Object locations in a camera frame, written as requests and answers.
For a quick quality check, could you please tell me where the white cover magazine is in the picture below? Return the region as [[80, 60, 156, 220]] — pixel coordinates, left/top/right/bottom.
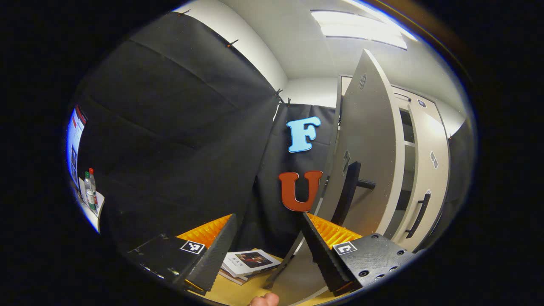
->
[[221, 249, 282, 279]]

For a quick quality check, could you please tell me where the wall poster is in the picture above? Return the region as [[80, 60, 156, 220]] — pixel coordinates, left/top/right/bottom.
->
[[66, 105, 88, 187]]

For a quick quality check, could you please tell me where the red cap plastic bottle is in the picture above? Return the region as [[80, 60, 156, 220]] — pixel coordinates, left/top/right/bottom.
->
[[88, 167, 99, 209]]

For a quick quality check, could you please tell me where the white side table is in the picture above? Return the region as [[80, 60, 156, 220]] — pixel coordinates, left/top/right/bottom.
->
[[76, 178, 105, 234]]

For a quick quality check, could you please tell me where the grey cabinet drawer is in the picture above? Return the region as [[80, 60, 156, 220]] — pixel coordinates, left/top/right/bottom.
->
[[391, 86, 445, 128]]

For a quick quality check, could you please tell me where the ceiling light panel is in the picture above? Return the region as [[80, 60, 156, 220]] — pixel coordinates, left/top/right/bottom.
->
[[310, 8, 408, 50]]

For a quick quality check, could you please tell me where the green cap plastic bottle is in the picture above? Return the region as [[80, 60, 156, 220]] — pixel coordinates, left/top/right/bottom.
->
[[84, 171, 96, 211]]

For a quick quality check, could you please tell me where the grey cabinet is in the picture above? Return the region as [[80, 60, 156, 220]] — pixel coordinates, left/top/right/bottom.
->
[[395, 106, 417, 228]]

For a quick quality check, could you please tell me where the thin book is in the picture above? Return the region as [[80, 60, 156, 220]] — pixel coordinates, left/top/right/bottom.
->
[[219, 268, 251, 286]]

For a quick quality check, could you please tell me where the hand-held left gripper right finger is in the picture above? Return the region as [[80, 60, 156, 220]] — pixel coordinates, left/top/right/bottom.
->
[[302, 212, 419, 297]]

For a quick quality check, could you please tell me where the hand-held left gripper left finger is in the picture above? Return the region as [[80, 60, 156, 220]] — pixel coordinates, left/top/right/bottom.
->
[[125, 213, 238, 296]]

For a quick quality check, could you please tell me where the black backdrop cloth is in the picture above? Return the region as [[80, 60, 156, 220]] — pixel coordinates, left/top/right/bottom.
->
[[70, 11, 474, 260]]

